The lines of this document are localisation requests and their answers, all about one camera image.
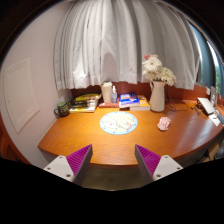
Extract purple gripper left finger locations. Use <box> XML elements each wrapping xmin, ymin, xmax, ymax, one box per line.
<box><xmin>44</xmin><ymin>145</ymin><xmax>93</xmax><ymax>185</ymax></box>

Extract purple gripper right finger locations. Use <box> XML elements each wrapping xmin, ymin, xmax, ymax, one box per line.
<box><xmin>134</xmin><ymin>145</ymin><xmax>182</xmax><ymax>184</ymax></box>

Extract pink computer mouse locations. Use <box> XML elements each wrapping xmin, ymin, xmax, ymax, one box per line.
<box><xmin>157</xmin><ymin>117</ymin><xmax>171</xmax><ymax>131</ymax></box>

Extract round light blue mouse pad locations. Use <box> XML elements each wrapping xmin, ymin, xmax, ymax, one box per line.
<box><xmin>100</xmin><ymin>111</ymin><xmax>138</xmax><ymax>135</ymax></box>

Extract dark green mug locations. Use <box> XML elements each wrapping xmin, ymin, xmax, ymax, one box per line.
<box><xmin>54</xmin><ymin>102</ymin><xmax>70</xmax><ymax>117</ymax></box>

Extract orange and white book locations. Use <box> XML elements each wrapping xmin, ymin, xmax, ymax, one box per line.
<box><xmin>130</xmin><ymin>95</ymin><xmax>150</xmax><ymax>111</ymax></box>

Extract stack of yellow books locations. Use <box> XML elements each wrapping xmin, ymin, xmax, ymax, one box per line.
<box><xmin>69</xmin><ymin>93</ymin><xmax>101</xmax><ymax>113</ymax></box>

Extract red flat book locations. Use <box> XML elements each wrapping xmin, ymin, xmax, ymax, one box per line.
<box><xmin>98</xmin><ymin>102</ymin><xmax>119</xmax><ymax>108</ymax></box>

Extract white ceramic vase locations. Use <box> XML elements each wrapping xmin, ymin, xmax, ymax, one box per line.
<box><xmin>150</xmin><ymin>81</ymin><xmax>165</xmax><ymax>112</ymax></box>

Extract blue book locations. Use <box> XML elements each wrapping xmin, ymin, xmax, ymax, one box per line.
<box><xmin>119</xmin><ymin>93</ymin><xmax>140</xmax><ymax>108</ymax></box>

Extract small clear spray bottle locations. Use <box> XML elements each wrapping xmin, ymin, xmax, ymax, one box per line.
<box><xmin>112</xmin><ymin>86</ymin><xmax>117</xmax><ymax>103</ymax></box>

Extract white device on desk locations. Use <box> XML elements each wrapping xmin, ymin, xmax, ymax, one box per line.
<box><xmin>197</xmin><ymin>97</ymin><xmax>215</xmax><ymax>115</ymax></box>

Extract white cylindrical container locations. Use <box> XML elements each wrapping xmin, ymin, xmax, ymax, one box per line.
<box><xmin>101</xmin><ymin>82</ymin><xmax>112</xmax><ymax>103</ymax></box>

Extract white and pink flowers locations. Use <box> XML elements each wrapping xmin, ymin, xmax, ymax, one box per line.
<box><xmin>142</xmin><ymin>54</ymin><xmax>176</xmax><ymax>86</ymax></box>

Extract white pleated curtain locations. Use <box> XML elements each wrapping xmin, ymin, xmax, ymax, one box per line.
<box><xmin>54</xmin><ymin>0</ymin><xmax>199</xmax><ymax>90</ymax></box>

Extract black cable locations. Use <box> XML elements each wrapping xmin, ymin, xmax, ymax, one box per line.
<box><xmin>165</xmin><ymin>87</ymin><xmax>201</xmax><ymax>116</ymax></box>

